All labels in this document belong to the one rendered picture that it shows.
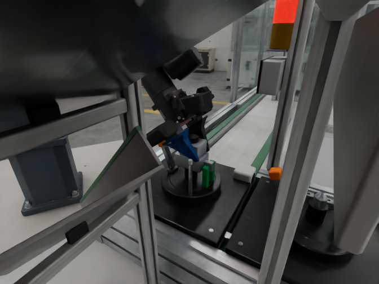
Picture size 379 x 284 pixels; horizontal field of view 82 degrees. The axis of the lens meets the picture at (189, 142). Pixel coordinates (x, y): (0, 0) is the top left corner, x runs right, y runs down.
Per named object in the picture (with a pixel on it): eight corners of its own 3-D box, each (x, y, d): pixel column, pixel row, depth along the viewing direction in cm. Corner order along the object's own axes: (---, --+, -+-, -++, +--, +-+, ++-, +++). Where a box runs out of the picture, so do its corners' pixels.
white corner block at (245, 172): (231, 183, 55) (232, 170, 53) (237, 174, 59) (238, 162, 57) (249, 190, 53) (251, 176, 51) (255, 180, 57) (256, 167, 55)
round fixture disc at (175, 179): (149, 190, 50) (148, 183, 49) (181, 162, 61) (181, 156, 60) (203, 213, 43) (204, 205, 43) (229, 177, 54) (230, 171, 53)
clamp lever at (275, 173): (277, 207, 41) (268, 172, 39) (279, 201, 43) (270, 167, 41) (298, 208, 39) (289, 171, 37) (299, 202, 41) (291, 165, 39)
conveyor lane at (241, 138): (123, 231, 53) (117, 200, 48) (238, 122, 118) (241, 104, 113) (236, 296, 40) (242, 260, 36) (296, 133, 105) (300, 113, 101)
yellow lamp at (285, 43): (266, 48, 48) (270, 23, 45) (271, 47, 51) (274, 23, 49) (291, 49, 45) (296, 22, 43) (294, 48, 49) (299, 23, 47)
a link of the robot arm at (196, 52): (114, 52, 41) (162, 7, 36) (132, 49, 48) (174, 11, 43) (153, 102, 44) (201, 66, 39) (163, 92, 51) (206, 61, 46)
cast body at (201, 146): (174, 165, 49) (173, 137, 46) (184, 156, 53) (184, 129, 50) (208, 176, 45) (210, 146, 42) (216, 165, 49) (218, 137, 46)
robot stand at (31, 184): (32, 185, 69) (9, 127, 60) (82, 174, 74) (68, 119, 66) (22, 217, 57) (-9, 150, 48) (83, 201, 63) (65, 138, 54)
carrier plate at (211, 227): (117, 203, 49) (116, 195, 48) (176, 156, 68) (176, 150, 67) (216, 251, 38) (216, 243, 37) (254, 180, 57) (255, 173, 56)
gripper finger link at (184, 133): (160, 144, 44) (180, 132, 40) (171, 137, 47) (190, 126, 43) (179, 173, 44) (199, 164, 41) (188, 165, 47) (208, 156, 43)
